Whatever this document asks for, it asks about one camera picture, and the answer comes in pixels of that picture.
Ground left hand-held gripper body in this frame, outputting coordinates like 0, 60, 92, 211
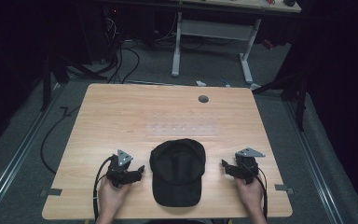
106, 148, 138, 189

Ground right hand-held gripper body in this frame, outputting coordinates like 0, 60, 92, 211
234, 147, 267, 185

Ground black baseball cap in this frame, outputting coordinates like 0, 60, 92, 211
149, 138, 207, 208

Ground person's right hand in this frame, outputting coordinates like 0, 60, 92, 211
234, 176, 265, 212

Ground person's left hand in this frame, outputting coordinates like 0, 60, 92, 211
98, 176, 132, 217

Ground grey tape piece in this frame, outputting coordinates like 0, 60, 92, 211
39, 188, 63, 198
274, 183, 296, 196

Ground black metal stand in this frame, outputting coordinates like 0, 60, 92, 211
39, 54, 108, 112
251, 69, 310, 133

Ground small red object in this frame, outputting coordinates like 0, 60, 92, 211
262, 38, 275, 51

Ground white-framed desk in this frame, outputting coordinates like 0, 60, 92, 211
171, 0, 303, 86

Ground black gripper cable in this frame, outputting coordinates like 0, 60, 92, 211
254, 167, 269, 219
92, 156, 116, 222

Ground metal floor rail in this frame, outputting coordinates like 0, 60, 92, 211
0, 83, 67, 224
282, 99, 345, 224

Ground black floor cable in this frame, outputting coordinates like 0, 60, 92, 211
39, 105, 82, 175

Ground bundle of black cables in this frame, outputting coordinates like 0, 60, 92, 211
103, 17, 142, 85

